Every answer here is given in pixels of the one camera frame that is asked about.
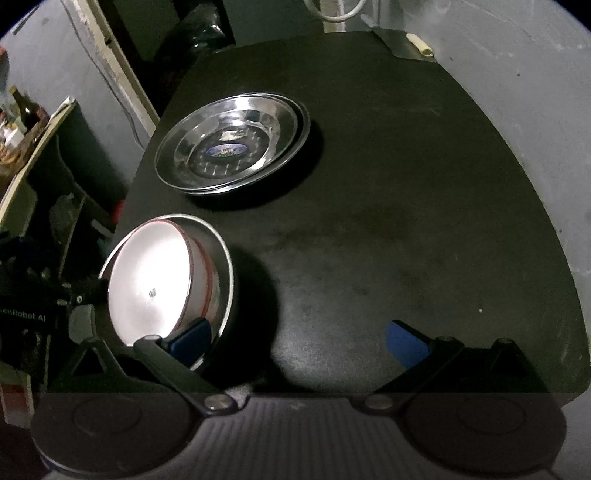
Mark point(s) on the cleaver with cream handle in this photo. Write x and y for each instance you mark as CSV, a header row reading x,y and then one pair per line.
x,y
403,45

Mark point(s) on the wooden side shelf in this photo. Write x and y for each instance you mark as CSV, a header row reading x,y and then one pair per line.
x,y
18,199

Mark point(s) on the white bowl red rim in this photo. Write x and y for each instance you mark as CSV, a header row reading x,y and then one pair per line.
x,y
162,278

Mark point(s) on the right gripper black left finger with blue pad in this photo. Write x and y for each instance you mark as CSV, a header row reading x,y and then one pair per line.
x,y
170,360

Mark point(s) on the dark glass bottle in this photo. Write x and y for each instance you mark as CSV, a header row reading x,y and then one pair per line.
x,y
28,109

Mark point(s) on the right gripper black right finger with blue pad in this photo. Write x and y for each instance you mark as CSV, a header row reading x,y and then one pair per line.
x,y
418,354

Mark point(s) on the steel plate with blue sticker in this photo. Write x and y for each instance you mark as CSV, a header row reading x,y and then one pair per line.
x,y
231,140

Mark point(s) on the steel bowl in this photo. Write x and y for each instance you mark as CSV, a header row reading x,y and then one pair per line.
x,y
215,246

